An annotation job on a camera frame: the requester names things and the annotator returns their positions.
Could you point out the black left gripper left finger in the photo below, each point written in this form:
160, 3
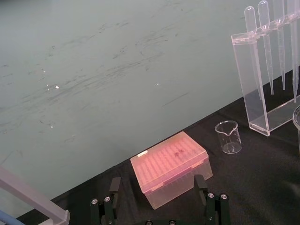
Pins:
115, 192

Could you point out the black table cloth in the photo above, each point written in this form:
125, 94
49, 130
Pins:
257, 187

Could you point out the clear plastic transfer pipette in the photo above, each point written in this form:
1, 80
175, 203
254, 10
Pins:
280, 47
294, 58
252, 47
266, 39

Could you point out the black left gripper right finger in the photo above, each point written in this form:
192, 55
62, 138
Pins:
201, 192

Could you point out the pink translucent pipette tip box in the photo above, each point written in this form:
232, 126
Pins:
168, 168

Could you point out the pale blue tube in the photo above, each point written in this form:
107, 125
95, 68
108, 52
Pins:
5, 218

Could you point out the small clear glass beaker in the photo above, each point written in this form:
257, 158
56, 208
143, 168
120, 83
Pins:
230, 138

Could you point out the clear acrylic pipette rack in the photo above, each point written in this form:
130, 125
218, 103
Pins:
253, 98

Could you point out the white frosted plastic frame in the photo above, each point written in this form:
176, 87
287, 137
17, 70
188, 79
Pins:
30, 194

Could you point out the large clear glass beaker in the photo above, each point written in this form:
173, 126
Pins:
297, 122

